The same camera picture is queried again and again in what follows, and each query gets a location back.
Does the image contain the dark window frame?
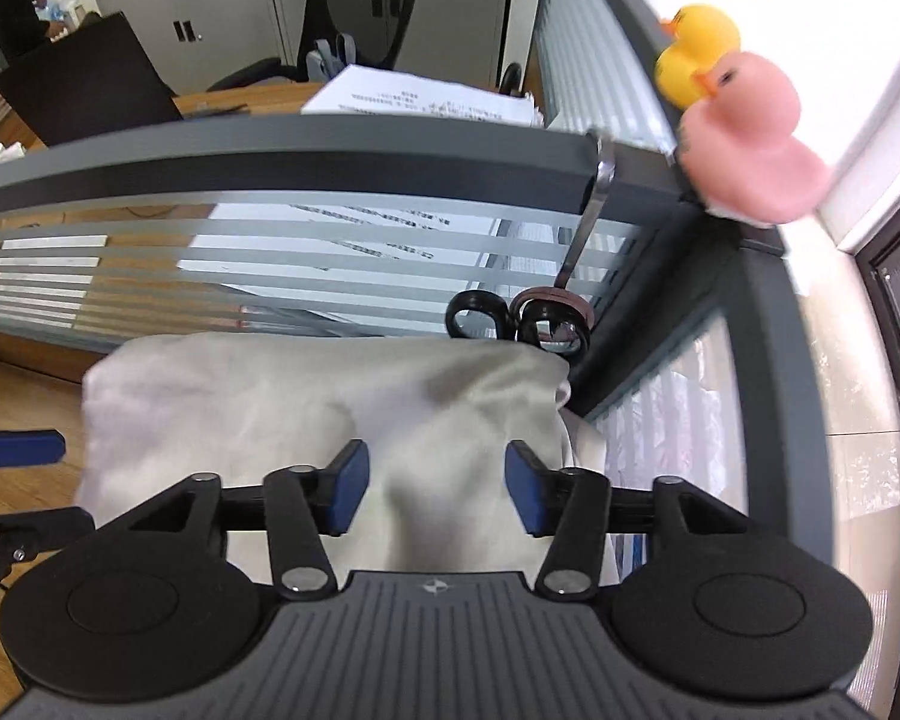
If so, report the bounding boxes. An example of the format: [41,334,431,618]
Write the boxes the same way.
[855,180,900,720]

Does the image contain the black-handled scissors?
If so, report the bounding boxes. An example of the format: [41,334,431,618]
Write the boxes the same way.
[446,289,595,353]

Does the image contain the yellow rubber duck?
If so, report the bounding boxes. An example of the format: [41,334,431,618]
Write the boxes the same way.
[656,4,742,110]

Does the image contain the metal hook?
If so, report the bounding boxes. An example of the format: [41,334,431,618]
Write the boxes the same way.
[551,133,617,293]

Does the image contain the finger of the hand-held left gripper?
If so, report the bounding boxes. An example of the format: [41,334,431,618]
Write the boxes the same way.
[0,508,95,629]
[0,429,67,467]

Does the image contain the black mesh office chair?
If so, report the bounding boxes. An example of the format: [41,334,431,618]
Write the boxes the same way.
[208,0,419,95]

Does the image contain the pink rubber duck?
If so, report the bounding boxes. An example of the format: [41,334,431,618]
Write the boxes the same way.
[677,51,833,227]

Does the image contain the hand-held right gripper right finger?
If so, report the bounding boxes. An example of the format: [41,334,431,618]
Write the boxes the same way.
[505,441,747,602]

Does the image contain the white paper stack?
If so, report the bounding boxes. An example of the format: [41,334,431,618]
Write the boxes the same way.
[300,64,547,128]

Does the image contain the cream satin shirt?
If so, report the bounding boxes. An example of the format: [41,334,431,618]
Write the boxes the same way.
[75,334,575,578]

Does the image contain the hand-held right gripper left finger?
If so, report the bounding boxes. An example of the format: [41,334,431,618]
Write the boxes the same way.
[129,439,371,602]

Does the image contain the black monitor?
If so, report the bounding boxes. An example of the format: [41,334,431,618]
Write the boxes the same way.
[0,11,185,147]

